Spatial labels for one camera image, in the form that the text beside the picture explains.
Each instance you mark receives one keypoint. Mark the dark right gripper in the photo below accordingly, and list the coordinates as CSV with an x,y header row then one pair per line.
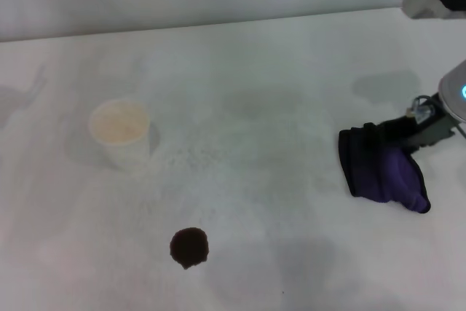
x,y
431,129

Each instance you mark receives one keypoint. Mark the purple rag with black trim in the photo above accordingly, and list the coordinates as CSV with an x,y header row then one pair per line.
x,y
378,172

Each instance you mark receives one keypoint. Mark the white paper cup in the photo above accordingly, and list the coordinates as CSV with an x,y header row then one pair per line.
x,y
122,132

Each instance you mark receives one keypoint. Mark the black water stain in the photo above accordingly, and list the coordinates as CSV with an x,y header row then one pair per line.
x,y
189,247

